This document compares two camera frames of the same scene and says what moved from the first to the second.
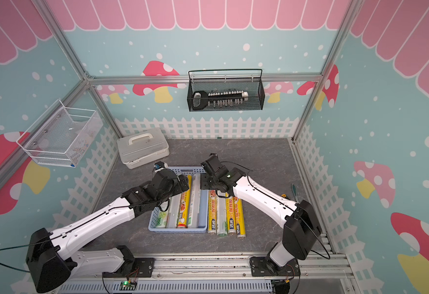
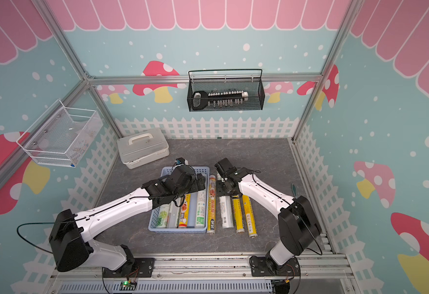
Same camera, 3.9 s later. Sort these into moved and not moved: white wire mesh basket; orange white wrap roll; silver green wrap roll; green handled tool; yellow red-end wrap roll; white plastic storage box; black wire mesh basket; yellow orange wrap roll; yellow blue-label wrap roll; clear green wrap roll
Moved: yellow orange wrap roll; yellow blue-label wrap roll; clear green wrap roll
Not moved: white wire mesh basket; yellow red-end wrap roll; green handled tool; black wire mesh basket; silver green wrap roll; orange white wrap roll; white plastic storage box
